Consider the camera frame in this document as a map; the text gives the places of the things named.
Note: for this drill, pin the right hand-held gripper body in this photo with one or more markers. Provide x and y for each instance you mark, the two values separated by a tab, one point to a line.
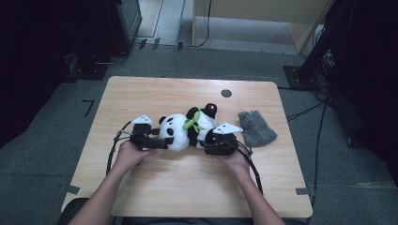
223	145

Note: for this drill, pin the person's left hand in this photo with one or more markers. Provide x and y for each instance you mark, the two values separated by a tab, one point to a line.
131	157

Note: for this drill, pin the dark tape strip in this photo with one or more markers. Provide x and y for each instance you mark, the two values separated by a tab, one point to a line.
142	43
156	44
180	46

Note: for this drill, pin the grey tape piece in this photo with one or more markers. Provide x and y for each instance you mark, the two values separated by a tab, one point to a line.
302	191
71	189

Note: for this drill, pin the light wooden desk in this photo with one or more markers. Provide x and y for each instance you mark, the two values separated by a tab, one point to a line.
250	9

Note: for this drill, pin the black chair seat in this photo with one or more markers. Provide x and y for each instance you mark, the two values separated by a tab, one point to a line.
67	212

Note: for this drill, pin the dark curtain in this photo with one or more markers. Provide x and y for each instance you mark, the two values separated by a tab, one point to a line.
28	62
372	78

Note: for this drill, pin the black and white panda plush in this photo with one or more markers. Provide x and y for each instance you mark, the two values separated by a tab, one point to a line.
175	132

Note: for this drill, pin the person's right hand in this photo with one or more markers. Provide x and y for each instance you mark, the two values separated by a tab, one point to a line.
236	164

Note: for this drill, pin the black metal stand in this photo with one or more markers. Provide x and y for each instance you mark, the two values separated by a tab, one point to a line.
313	59

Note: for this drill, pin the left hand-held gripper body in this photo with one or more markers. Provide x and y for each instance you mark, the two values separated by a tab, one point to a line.
144	139

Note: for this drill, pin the grey knitted doll garment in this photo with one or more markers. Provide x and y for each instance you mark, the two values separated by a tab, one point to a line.
256	129

